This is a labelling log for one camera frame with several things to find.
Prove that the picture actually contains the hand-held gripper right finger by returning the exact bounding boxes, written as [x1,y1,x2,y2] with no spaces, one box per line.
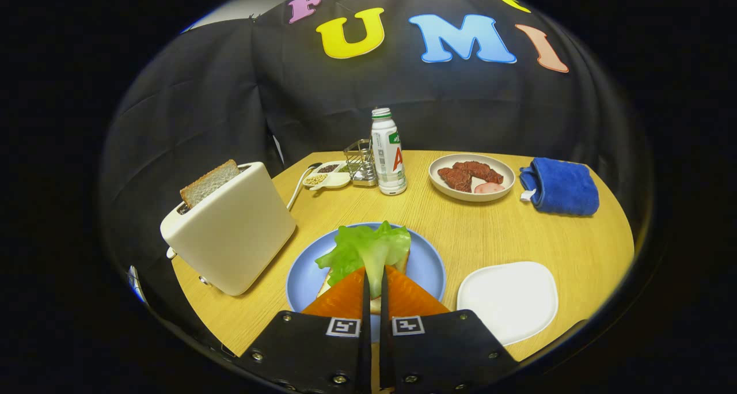
[379,264,519,394]

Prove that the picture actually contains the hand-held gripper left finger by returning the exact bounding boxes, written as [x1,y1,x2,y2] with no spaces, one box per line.
[239,266,372,394]

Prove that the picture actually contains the green lettuce leaf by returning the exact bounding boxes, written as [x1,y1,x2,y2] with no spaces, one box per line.
[314,221,412,298]

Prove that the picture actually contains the toasted bread slice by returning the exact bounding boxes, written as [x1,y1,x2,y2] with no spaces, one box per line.
[180,159,241,210]

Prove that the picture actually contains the light blue plate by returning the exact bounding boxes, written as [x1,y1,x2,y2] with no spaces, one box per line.
[286,222,447,325]

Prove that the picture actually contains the white square plate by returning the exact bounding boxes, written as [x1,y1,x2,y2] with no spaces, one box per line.
[457,261,559,347]

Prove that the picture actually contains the white divided condiment dish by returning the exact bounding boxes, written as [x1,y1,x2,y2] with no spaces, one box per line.
[303,161,352,191]

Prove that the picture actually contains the beige round plate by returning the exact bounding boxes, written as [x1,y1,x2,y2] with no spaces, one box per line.
[428,153,516,203]

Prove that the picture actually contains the cream white toaster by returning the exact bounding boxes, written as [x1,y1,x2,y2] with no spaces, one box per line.
[159,161,297,297]

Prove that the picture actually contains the white drink bottle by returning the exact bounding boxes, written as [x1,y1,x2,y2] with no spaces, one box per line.
[370,107,408,196]

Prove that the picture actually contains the red meat piece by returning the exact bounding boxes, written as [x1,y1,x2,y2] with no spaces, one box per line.
[438,167,473,193]
[452,161,504,185]

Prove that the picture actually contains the blue folded towel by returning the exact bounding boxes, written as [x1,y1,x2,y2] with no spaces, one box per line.
[519,157,600,217]

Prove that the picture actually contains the black backdrop cloth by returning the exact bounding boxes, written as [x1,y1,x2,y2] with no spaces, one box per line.
[101,0,651,279]

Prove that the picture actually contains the metal wire holder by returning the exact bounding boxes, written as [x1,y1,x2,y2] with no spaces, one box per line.
[344,139,378,188]

